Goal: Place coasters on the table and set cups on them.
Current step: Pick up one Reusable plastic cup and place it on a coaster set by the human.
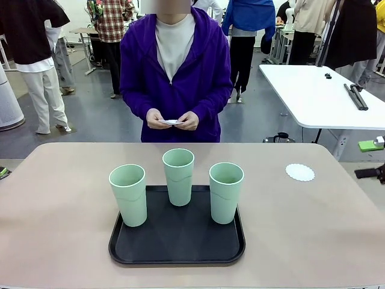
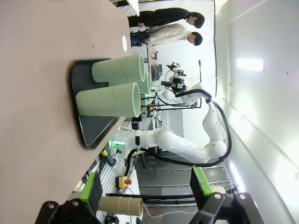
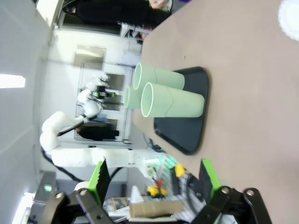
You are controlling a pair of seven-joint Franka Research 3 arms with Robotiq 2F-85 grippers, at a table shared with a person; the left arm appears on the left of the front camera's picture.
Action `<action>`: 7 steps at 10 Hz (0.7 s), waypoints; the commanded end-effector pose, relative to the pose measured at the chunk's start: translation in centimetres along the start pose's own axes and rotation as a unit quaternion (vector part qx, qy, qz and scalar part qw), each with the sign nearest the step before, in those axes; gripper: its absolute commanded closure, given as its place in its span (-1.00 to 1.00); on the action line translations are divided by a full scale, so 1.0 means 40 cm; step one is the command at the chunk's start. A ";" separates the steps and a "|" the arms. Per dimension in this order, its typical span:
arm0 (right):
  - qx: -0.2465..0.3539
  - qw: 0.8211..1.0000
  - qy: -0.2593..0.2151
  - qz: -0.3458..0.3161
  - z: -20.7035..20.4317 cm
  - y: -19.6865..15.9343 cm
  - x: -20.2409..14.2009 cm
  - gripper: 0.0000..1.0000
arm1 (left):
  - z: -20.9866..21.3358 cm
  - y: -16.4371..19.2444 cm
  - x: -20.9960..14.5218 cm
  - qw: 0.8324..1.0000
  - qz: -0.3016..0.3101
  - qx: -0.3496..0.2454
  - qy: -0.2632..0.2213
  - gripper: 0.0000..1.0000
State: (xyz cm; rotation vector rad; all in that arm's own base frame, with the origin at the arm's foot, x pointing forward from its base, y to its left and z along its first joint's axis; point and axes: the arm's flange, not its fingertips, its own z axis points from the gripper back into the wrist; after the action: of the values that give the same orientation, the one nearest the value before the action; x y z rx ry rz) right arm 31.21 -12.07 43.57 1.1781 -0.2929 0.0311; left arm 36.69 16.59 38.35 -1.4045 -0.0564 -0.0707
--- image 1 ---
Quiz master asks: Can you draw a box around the person in purple hoodie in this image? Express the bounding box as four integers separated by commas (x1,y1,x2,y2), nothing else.
119,5,234,143

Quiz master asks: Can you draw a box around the person's right forearm purple sleeve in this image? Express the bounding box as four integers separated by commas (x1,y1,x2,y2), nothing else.
120,85,157,121

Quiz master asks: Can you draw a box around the person in yellow top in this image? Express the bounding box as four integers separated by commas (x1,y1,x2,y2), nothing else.
375,0,385,76

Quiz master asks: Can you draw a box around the white cylindrical air purifier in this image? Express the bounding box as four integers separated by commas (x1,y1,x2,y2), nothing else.
0,63,26,132

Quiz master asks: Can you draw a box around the person in beige top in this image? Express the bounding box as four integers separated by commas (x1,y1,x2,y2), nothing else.
288,0,334,66

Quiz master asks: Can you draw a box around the black stand pole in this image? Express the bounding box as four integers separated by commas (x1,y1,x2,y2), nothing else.
315,0,345,67

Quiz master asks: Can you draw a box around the grey background desk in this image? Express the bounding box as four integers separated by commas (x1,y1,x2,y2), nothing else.
69,27,102,76

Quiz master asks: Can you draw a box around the light green tall cup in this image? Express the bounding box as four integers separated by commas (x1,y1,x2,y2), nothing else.
108,164,148,228
162,148,196,207
209,162,245,225

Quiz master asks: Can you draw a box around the person's left forearm purple sleeve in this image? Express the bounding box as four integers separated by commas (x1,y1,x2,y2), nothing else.
192,85,234,121

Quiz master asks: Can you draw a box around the black hanging bag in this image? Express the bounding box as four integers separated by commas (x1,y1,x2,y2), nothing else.
260,28,275,55

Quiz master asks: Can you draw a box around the black plastic serving tray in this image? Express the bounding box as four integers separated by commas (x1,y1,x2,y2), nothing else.
108,184,246,266

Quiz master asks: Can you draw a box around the person's right hand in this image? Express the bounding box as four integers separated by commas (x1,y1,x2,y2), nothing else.
146,108,171,129

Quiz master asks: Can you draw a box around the black electric kettle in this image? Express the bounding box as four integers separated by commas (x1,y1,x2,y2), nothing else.
263,132,295,144

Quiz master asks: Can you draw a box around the person in black coat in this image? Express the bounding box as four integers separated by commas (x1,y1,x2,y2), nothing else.
324,0,378,90

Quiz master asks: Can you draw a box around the person in black shirt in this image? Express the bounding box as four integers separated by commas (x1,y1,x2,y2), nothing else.
0,0,73,135

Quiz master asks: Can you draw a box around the black folded tripod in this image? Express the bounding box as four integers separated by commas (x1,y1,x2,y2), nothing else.
343,83,369,111

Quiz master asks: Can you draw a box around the white folding table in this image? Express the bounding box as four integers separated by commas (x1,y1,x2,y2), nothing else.
258,64,385,160

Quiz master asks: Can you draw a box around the person's left hand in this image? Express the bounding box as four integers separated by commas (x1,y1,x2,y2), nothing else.
177,111,200,131

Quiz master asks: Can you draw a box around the person in plaid shirt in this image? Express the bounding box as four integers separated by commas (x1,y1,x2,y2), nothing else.
87,0,135,99

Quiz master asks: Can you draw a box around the person in white shirt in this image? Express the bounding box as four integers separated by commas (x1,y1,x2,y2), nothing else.
192,0,224,24

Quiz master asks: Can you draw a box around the person in grey trousers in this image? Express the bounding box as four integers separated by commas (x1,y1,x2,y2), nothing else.
45,19,76,95

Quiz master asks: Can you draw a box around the person in blue jacket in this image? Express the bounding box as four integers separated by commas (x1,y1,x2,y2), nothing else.
221,0,277,104

